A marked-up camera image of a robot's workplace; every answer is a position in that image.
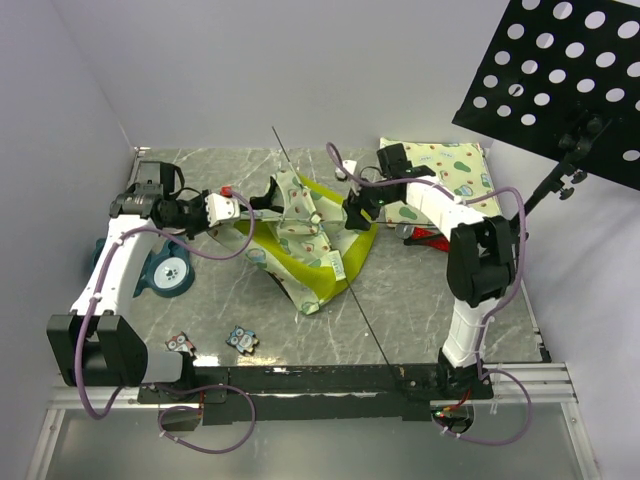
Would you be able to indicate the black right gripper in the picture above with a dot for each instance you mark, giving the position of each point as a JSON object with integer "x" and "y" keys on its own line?
{"x": 353, "y": 207}

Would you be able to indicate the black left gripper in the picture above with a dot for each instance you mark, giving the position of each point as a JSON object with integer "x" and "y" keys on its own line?
{"x": 204, "y": 223}

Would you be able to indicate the black tent pole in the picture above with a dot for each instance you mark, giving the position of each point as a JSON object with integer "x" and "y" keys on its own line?
{"x": 400, "y": 221}
{"x": 317, "y": 257}

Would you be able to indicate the green patterned pet tent fabric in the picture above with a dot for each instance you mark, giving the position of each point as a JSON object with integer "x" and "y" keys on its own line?
{"x": 233, "y": 236}

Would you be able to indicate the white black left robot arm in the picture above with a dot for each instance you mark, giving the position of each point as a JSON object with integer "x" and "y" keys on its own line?
{"x": 93, "y": 344}

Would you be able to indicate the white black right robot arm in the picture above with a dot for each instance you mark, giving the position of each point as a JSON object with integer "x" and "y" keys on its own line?
{"x": 480, "y": 264}

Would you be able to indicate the green patterned tent mat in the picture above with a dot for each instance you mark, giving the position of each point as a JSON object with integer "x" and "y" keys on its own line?
{"x": 461, "y": 167}

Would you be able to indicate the teal double pet bowl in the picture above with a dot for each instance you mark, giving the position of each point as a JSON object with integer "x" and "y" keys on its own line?
{"x": 168, "y": 272}

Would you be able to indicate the red glitter microphone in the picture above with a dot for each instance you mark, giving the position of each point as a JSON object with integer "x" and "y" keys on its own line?
{"x": 416, "y": 236}

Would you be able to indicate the blue owl puzzle piece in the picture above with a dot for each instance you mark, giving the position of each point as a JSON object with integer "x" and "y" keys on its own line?
{"x": 242, "y": 340}

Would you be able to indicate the red owl puzzle piece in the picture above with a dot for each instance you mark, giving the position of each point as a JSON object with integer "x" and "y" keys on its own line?
{"x": 181, "y": 343}

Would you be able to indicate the black music stand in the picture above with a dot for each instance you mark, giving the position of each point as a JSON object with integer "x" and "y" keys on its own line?
{"x": 561, "y": 79}

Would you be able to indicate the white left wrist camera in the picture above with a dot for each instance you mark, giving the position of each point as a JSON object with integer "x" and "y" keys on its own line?
{"x": 221, "y": 207}

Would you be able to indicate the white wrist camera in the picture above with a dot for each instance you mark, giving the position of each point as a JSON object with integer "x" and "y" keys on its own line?
{"x": 349, "y": 171}
{"x": 221, "y": 207}

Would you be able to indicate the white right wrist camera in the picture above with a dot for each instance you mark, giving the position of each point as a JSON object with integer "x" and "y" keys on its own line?
{"x": 349, "y": 171}

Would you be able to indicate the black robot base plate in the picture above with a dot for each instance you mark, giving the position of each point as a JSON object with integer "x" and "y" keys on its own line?
{"x": 406, "y": 391}

